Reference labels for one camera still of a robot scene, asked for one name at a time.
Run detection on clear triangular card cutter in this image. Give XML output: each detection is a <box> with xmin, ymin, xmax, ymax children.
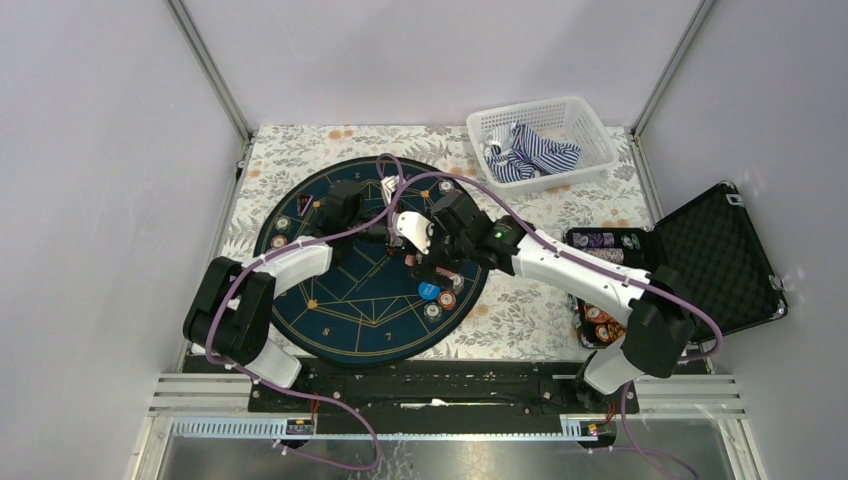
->
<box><xmin>296</xmin><ymin>193</ymin><xmax>313</xmax><ymax>217</ymax></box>

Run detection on grey chip stack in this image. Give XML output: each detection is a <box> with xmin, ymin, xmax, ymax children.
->
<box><xmin>438</xmin><ymin>180</ymin><xmax>455</xmax><ymax>194</ymax></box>
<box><xmin>450</xmin><ymin>273</ymin><xmax>465</xmax><ymax>295</ymax></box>
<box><xmin>274</xmin><ymin>216</ymin><xmax>291</xmax><ymax>232</ymax></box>

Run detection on blue small blind button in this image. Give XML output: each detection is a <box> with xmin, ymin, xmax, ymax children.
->
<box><xmin>418</xmin><ymin>282</ymin><xmax>441</xmax><ymax>301</ymax></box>

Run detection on red 5 chip stack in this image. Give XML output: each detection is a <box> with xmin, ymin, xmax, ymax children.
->
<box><xmin>270</xmin><ymin>235</ymin><xmax>288</xmax><ymax>249</ymax></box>

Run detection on green blue 50 chip stack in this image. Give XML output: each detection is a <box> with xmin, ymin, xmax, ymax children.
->
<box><xmin>423</xmin><ymin>302</ymin><xmax>443</xmax><ymax>323</ymax></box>

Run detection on red playing card deck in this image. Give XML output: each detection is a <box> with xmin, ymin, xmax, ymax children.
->
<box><xmin>411</xmin><ymin>263</ymin><xmax>457</xmax><ymax>284</ymax></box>

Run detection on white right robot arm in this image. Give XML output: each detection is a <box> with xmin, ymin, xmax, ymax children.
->
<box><xmin>392</xmin><ymin>191</ymin><xmax>694</xmax><ymax>412</ymax></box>

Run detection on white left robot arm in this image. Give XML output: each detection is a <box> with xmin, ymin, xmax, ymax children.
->
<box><xmin>182</xmin><ymin>175</ymin><xmax>403</xmax><ymax>411</ymax></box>

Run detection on round dark blue poker mat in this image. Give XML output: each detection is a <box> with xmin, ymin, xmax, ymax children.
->
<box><xmin>253</xmin><ymin>157</ymin><xmax>489</xmax><ymax>367</ymax></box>

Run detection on blue white striped cloth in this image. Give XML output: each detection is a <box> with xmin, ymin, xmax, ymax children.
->
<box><xmin>482</xmin><ymin>122</ymin><xmax>582</xmax><ymax>183</ymax></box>

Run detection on floral tablecloth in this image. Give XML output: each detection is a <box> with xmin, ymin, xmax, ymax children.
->
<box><xmin>221</xmin><ymin>126</ymin><xmax>653</xmax><ymax>361</ymax></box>

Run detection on white plastic basket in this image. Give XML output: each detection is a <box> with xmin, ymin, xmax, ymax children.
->
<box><xmin>466</xmin><ymin>97</ymin><xmax>619</xmax><ymax>196</ymax></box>

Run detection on red chips in case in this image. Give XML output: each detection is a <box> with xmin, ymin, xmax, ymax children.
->
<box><xmin>584</xmin><ymin>303</ymin><xmax>626</xmax><ymax>344</ymax></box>

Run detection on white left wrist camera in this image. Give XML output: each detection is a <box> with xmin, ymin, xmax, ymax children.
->
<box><xmin>380</xmin><ymin>175</ymin><xmax>402</xmax><ymax>203</ymax></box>

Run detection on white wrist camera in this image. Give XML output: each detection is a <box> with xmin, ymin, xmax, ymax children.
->
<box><xmin>395</xmin><ymin>211</ymin><xmax>434</xmax><ymax>255</ymax></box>
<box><xmin>380</xmin><ymin>175</ymin><xmax>402</xmax><ymax>203</ymax></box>

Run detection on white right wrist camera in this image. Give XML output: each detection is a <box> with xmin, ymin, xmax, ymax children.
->
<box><xmin>395</xmin><ymin>211</ymin><xmax>434</xmax><ymax>255</ymax></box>

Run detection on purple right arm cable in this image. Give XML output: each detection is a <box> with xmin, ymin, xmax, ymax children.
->
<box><xmin>390</xmin><ymin>172</ymin><xmax>725</xmax><ymax>480</ymax></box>

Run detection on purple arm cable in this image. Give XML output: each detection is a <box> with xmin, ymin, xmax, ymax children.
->
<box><xmin>390</xmin><ymin>172</ymin><xmax>725</xmax><ymax>480</ymax></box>
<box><xmin>203</xmin><ymin>153</ymin><xmax>405</xmax><ymax>473</ymax></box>

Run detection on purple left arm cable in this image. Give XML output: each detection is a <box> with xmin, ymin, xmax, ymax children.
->
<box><xmin>203</xmin><ymin>153</ymin><xmax>405</xmax><ymax>473</ymax></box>

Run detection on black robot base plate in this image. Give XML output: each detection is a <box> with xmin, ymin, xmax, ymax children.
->
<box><xmin>185</xmin><ymin>354</ymin><xmax>713</xmax><ymax>437</ymax></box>

